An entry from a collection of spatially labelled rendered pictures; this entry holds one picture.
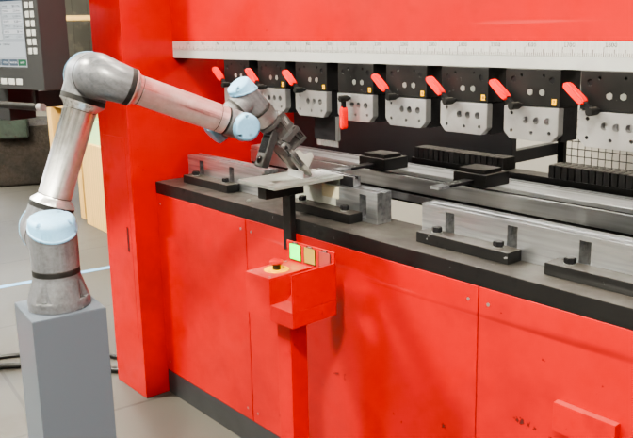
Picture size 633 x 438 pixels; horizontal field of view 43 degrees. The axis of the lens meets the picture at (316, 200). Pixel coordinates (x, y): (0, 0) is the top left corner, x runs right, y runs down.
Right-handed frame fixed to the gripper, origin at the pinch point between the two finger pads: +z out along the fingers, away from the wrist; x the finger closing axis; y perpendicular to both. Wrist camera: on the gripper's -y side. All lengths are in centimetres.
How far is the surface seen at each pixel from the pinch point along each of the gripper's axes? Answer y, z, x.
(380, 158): 23.8, 18.1, -1.0
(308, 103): 18.4, -11.3, 5.5
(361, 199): 3.7, 12.2, -15.7
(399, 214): 127, 228, 240
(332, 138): 14.3, -0.7, -1.5
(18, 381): -110, 39, 132
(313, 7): 37.1, -33.2, 2.4
